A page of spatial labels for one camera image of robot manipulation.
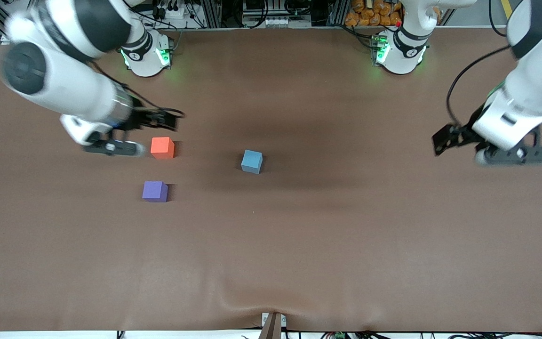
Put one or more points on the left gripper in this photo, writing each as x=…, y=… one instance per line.
x=465, y=134

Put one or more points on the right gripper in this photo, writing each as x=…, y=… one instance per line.
x=141, y=118

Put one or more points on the blue block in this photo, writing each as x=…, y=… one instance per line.
x=251, y=161

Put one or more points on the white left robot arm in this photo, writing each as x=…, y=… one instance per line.
x=541, y=80

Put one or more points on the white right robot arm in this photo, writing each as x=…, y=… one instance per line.
x=73, y=89

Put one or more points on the orange block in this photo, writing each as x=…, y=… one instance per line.
x=162, y=148

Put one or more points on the purple block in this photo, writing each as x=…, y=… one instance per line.
x=154, y=191

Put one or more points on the white connector block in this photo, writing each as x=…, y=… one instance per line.
x=275, y=21

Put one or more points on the white power strip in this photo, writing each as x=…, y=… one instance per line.
x=170, y=12

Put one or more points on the orange packets pile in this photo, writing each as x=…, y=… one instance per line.
x=370, y=14

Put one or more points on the brown table cloth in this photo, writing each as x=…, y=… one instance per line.
x=299, y=245

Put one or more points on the green terminal connector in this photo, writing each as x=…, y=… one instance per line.
x=339, y=335

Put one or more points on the wooden table clamp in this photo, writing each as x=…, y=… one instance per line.
x=272, y=326

